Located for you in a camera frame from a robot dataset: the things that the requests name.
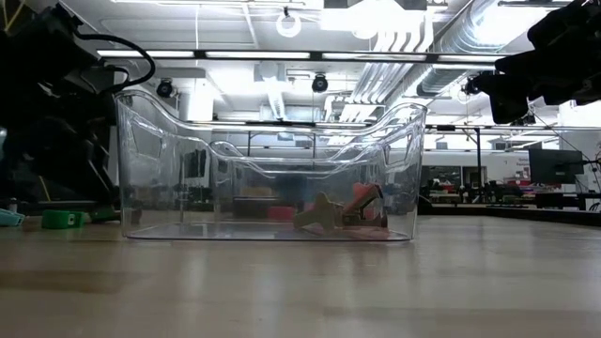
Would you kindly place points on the teal stapler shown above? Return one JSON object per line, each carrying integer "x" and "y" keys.
{"x": 9, "y": 218}

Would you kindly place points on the dark long desk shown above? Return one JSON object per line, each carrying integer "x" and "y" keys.
{"x": 516, "y": 213}

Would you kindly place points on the red block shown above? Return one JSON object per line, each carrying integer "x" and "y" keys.
{"x": 282, "y": 213}

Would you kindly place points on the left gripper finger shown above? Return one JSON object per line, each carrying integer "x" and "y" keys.
{"x": 77, "y": 138}
{"x": 94, "y": 105}

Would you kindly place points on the light grey stapler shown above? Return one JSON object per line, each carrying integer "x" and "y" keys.
{"x": 324, "y": 211}

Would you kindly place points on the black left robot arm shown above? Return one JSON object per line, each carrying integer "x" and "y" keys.
{"x": 28, "y": 159}

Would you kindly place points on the overhead rig light bar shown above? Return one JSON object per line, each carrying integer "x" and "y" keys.
{"x": 258, "y": 55}

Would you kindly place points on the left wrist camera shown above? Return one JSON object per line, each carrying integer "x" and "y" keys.
{"x": 112, "y": 80}

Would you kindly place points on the silver ventilation duct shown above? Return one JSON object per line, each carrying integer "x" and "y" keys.
{"x": 469, "y": 33}

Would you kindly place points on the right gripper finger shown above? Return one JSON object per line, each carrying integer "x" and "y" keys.
{"x": 509, "y": 101}
{"x": 549, "y": 75}

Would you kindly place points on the dark computer monitor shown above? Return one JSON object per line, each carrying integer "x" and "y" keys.
{"x": 554, "y": 166}

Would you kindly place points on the black ceiling spotlight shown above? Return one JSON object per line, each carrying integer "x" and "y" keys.
{"x": 469, "y": 87}
{"x": 319, "y": 84}
{"x": 164, "y": 88}

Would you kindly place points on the black stand pole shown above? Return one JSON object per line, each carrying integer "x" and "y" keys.
{"x": 478, "y": 159}

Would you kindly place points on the clear plastic bin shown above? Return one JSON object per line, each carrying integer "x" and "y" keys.
{"x": 282, "y": 174}
{"x": 155, "y": 188}
{"x": 225, "y": 155}

